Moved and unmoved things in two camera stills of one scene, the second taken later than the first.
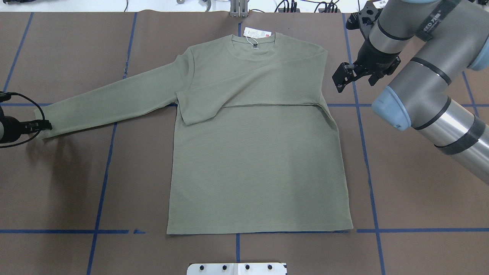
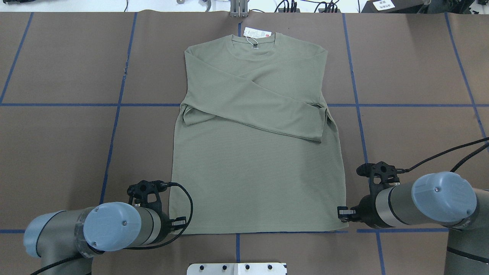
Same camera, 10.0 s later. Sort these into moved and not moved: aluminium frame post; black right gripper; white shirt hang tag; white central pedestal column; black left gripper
Moved: black left gripper; black right gripper
Not moved: white shirt hang tag; white central pedestal column; aluminium frame post
